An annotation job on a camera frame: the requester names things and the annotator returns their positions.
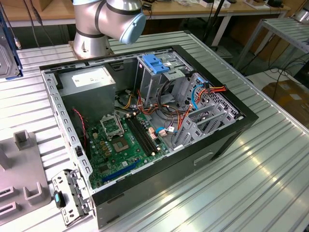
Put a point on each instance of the brown cardboard box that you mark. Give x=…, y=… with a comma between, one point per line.
x=289, y=96

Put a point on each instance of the hard disk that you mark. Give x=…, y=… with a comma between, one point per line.
x=7, y=60

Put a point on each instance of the green motherboard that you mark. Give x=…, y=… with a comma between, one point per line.
x=125, y=157

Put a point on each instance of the black RAM slot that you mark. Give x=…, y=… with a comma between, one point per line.
x=145, y=134
x=137, y=136
x=149, y=134
x=141, y=135

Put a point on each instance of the blue expansion slot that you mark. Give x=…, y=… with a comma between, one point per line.
x=120, y=172

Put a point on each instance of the blue plastic drive latch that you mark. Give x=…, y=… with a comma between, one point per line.
x=150, y=61

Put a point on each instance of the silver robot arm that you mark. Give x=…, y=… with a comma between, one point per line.
x=84, y=29

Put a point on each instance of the silver metal cylinder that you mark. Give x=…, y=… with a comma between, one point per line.
x=303, y=15

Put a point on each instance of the pink motherboard connector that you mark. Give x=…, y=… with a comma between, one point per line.
x=152, y=134

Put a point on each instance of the CPU socket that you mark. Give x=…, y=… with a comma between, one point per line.
x=120, y=145

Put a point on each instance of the black open PC case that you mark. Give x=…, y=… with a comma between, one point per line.
x=157, y=183

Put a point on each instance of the grey parts rack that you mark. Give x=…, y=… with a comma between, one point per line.
x=24, y=169

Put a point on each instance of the metal disk bay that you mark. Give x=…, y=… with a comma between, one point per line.
x=227, y=116

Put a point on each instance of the metal optical drive cage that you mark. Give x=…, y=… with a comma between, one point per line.
x=149, y=84

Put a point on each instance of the grey power supply unit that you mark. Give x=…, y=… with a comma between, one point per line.
x=89, y=96

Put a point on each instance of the grey expansion card latch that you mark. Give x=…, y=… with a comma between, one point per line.
x=58, y=180

